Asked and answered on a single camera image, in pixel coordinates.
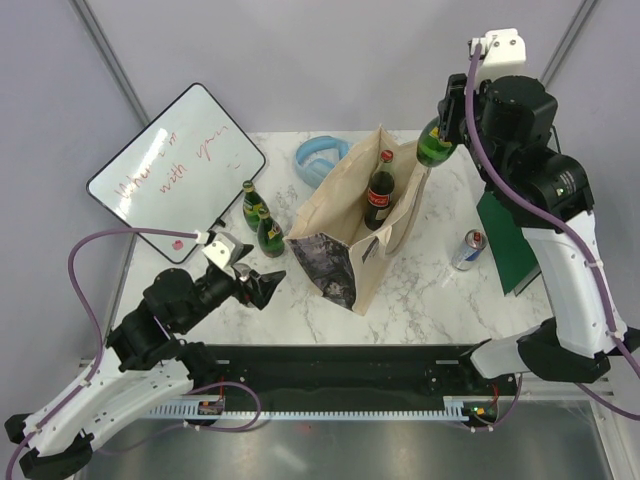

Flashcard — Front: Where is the green perrier bottle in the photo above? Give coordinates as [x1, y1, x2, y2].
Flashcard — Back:
[257, 207, 285, 258]
[416, 117, 456, 168]
[242, 180, 268, 232]

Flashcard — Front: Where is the cream canvas Monet tote bag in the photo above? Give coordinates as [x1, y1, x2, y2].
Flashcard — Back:
[285, 127, 430, 315]

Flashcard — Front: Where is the Coca-Cola glass bottle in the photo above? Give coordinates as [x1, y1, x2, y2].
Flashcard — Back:
[364, 149, 395, 231]

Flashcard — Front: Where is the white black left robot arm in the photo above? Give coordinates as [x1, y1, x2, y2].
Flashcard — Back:
[5, 264, 286, 479]

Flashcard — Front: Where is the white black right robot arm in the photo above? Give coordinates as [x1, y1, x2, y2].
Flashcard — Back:
[438, 74, 639, 394]

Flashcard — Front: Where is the black Schweppes drink can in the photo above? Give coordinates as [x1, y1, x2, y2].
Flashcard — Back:
[232, 263, 253, 306]

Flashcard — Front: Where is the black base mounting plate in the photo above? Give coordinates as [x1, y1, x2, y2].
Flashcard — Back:
[194, 345, 516, 405]

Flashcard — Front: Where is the white dry-erase board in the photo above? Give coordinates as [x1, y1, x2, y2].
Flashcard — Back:
[86, 83, 266, 265]

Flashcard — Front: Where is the silver Red Bull can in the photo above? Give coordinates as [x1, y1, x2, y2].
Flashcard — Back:
[451, 229, 488, 271]

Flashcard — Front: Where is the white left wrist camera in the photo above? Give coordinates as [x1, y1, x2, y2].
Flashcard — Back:
[194, 230, 254, 270]

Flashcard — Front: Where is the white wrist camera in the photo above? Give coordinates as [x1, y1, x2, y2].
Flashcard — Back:
[194, 230, 254, 270]
[468, 28, 526, 87]

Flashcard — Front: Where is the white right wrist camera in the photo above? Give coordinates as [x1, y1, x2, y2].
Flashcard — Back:
[468, 28, 526, 87]

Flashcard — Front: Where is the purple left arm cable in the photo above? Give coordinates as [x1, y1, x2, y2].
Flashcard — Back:
[9, 227, 201, 476]

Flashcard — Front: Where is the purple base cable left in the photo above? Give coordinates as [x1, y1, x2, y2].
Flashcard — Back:
[89, 380, 266, 457]

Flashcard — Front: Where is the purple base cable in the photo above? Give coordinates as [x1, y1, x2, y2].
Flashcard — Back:
[89, 380, 266, 457]
[449, 374, 526, 434]

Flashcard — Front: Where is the green ring binder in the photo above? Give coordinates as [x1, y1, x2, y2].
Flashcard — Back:
[476, 192, 541, 296]

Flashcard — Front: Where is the light blue slotted cable duct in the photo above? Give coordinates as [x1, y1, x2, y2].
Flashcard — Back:
[143, 394, 469, 422]

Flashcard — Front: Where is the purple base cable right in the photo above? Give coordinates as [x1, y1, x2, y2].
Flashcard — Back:
[449, 374, 526, 434]

